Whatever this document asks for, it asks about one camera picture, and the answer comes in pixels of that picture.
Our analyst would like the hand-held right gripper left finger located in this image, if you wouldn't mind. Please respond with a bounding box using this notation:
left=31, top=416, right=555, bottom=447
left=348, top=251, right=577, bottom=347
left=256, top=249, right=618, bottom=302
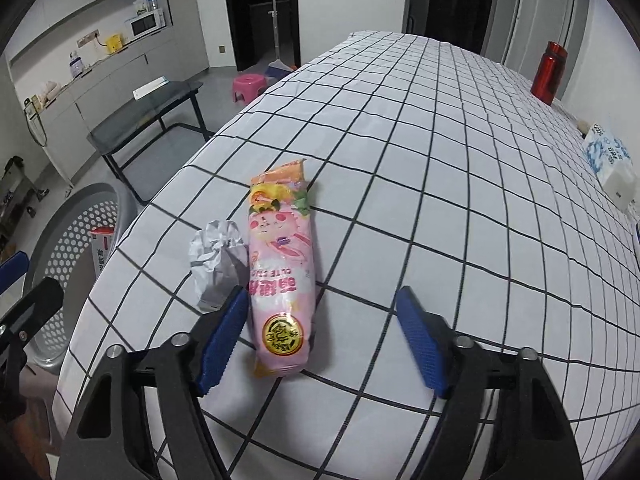
left=55, top=285, right=250, bottom=480

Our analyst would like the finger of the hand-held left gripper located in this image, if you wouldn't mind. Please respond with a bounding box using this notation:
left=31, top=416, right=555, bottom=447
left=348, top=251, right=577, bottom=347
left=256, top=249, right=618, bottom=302
left=0, top=276, right=65, bottom=346
left=0, top=251, right=30, bottom=293

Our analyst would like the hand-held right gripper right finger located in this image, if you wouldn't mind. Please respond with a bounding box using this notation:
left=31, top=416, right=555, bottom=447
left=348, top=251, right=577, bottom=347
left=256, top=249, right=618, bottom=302
left=395, top=285, right=585, bottom=480

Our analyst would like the red cardboard box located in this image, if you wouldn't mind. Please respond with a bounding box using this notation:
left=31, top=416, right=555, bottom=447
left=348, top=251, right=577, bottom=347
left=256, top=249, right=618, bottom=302
left=91, top=226, right=117, bottom=281

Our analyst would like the pink snack packet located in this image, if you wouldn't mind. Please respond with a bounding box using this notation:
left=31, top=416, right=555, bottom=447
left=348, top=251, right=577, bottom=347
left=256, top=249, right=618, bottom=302
left=248, top=158, right=319, bottom=380

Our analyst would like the grey perforated laundry basket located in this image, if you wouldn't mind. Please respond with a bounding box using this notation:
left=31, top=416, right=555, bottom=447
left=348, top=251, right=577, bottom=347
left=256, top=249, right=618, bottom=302
left=22, top=183, right=138, bottom=376

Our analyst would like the silver foil packet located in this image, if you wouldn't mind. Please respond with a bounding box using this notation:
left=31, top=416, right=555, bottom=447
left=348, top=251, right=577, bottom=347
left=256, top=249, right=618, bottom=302
left=189, top=219, right=249, bottom=312

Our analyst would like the white checked tablecloth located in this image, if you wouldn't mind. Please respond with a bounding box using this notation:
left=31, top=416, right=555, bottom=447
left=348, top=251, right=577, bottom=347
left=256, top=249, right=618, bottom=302
left=52, top=31, right=640, bottom=480

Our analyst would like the dark glass desk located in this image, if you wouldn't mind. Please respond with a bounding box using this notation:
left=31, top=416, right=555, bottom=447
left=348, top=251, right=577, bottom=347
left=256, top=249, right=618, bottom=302
left=87, top=80, right=216, bottom=196

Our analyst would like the grey cabinet counter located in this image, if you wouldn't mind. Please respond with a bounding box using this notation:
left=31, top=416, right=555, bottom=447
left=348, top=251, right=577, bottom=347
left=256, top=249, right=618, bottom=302
left=7, top=20, right=211, bottom=186

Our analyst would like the flat white box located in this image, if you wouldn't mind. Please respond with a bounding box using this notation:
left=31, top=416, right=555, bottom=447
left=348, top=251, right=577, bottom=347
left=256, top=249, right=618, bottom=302
left=132, top=76, right=170, bottom=100

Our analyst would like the pink plastic stool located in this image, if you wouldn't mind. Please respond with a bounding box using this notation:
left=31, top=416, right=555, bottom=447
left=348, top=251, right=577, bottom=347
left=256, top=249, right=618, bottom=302
left=231, top=74, right=266, bottom=106

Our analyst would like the blue white tissue pack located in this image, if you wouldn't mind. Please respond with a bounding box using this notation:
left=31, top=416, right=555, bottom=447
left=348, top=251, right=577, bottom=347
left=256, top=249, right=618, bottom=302
left=581, top=122, right=637, bottom=212

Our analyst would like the white microwave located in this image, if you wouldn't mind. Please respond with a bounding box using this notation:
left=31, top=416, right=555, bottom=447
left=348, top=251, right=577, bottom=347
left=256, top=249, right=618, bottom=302
left=124, top=10, right=166, bottom=38

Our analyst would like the red metal bottle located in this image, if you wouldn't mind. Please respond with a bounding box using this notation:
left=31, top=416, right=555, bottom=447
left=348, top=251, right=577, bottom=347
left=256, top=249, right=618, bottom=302
left=530, top=41, right=568, bottom=106

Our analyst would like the broom with white handle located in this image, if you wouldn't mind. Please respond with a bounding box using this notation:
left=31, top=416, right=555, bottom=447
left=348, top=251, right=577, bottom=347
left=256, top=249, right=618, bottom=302
left=265, top=0, right=296, bottom=78

